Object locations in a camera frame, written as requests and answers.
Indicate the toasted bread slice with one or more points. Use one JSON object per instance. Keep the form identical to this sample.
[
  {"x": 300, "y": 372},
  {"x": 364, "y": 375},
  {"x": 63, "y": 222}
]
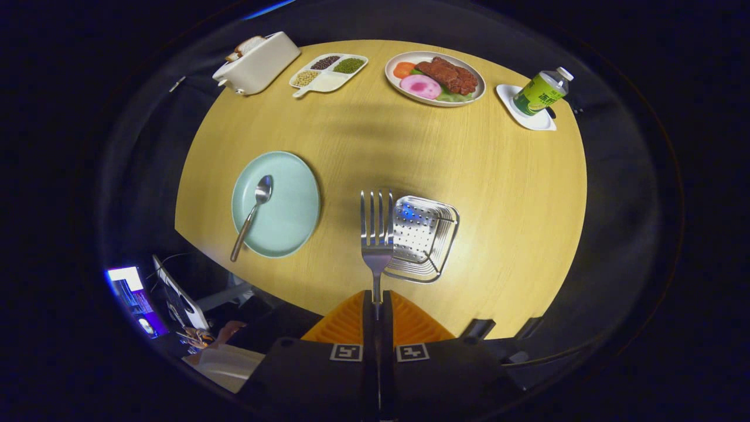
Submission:
[{"x": 249, "y": 45}]

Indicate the pile of green beans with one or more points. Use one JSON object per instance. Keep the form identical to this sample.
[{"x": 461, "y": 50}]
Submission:
[{"x": 349, "y": 65}]

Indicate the perforated metal basket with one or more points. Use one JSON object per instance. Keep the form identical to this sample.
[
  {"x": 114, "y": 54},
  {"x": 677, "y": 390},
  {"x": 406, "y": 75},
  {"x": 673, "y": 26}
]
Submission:
[{"x": 422, "y": 234}]

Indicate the white clothing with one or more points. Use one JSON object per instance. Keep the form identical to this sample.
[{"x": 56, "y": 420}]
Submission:
[{"x": 225, "y": 366}]

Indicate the white square coaster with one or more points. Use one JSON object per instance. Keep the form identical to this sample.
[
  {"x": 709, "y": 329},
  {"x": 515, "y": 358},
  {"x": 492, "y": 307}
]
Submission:
[{"x": 507, "y": 97}]

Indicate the small white clip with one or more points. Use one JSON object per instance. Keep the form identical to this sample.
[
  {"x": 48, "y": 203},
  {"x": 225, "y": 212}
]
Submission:
[{"x": 176, "y": 84}]

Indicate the white toaster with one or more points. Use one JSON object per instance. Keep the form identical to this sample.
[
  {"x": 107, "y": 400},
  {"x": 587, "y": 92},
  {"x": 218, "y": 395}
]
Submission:
[{"x": 263, "y": 64}]

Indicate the pile of yellow beans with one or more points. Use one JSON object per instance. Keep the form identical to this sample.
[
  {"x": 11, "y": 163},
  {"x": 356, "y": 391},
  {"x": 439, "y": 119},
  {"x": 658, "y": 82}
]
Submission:
[{"x": 306, "y": 78}]

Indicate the orange tomato slice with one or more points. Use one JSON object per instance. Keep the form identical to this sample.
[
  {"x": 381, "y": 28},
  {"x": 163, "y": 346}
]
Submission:
[{"x": 404, "y": 69}]

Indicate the white laptop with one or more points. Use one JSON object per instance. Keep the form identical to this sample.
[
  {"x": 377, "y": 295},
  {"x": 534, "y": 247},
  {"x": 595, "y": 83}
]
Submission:
[{"x": 187, "y": 305}]

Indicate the green label drink bottle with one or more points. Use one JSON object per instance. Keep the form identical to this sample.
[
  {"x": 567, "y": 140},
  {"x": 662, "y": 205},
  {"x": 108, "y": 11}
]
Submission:
[{"x": 539, "y": 94}]

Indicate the light green plate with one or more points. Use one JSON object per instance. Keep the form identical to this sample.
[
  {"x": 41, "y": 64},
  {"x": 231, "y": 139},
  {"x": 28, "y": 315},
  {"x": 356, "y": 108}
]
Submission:
[{"x": 287, "y": 217}]

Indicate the white food plate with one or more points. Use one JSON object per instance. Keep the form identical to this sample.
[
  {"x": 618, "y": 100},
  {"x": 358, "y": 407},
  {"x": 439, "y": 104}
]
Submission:
[{"x": 394, "y": 84}]

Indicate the silver spoon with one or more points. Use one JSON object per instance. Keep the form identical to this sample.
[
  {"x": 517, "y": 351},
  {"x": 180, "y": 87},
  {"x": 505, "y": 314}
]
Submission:
[{"x": 263, "y": 190}]

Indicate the pile of dark beans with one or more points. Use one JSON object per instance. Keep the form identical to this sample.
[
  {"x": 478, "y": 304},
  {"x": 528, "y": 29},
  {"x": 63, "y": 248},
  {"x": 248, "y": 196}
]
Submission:
[{"x": 325, "y": 62}]

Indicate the green lettuce leaf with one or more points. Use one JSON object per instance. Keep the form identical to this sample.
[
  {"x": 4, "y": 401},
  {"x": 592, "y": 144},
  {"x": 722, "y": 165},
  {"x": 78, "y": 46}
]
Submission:
[{"x": 454, "y": 97}]

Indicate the white divided tray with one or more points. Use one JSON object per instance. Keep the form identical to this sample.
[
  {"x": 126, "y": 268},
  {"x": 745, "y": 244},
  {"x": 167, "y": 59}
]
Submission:
[{"x": 328, "y": 82}]

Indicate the brown meat pieces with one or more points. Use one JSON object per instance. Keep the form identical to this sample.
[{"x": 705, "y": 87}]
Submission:
[{"x": 448, "y": 75}]

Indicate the silver fork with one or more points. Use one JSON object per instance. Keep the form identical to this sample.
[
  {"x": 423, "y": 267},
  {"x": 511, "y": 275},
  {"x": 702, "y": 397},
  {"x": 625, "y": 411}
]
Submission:
[{"x": 377, "y": 249}]

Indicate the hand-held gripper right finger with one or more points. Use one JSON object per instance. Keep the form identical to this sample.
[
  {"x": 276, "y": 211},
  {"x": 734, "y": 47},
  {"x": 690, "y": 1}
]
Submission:
[{"x": 433, "y": 381}]

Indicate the pink ham slice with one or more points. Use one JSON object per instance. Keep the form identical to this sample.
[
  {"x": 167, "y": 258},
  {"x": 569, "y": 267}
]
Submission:
[{"x": 420, "y": 87}]

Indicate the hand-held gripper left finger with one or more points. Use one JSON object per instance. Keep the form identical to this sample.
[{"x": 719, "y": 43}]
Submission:
[{"x": 328, "y": 381}]

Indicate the lit computer monitor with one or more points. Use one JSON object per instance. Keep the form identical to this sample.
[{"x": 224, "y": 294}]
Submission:
[{"x": 135, "y": 296}]

